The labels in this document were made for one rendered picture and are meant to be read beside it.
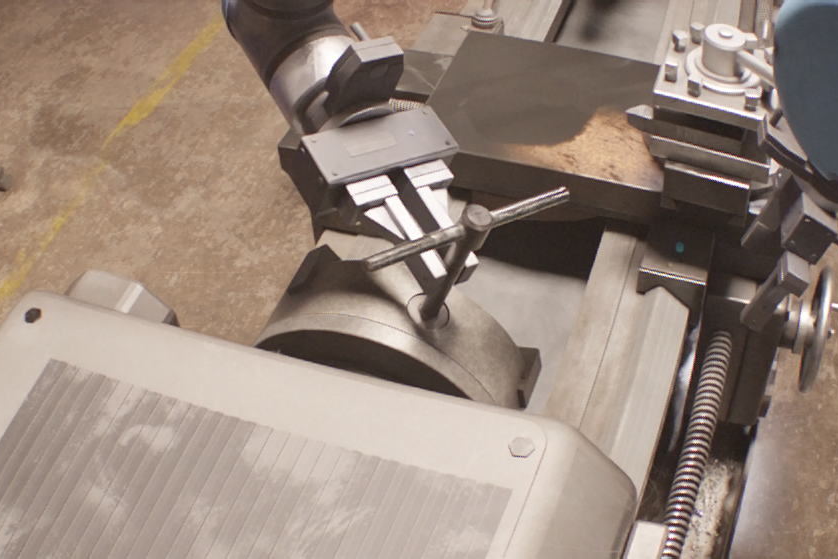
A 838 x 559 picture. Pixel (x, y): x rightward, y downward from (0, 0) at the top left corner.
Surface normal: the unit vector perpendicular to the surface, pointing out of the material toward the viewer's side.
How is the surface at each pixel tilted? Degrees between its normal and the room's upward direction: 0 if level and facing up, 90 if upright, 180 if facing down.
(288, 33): 28
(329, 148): 24
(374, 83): 110
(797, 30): 85
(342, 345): 90
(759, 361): 90
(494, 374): 57
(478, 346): 46
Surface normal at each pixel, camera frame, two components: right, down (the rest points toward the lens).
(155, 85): -0.07, -0.71
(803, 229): -0.25, 0.61
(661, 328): 0.49, -0.46
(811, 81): -0.81, 0.39
